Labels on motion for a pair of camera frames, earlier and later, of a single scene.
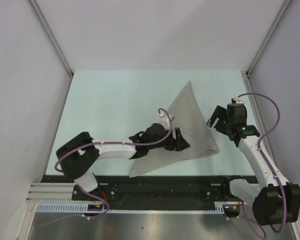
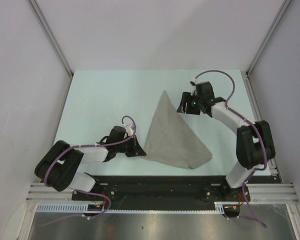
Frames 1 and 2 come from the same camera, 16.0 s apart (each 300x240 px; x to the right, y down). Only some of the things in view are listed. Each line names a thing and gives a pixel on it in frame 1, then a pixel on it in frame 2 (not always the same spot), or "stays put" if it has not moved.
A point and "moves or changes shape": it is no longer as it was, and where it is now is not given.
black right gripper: [219, 112] -> [186, 97]
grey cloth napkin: [195, 130] moves or changes shape
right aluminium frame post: [267, 38] stays put
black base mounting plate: [150, 190] stays put
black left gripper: [180, 143] -> [136, 149]
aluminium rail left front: [55, 191] stays put
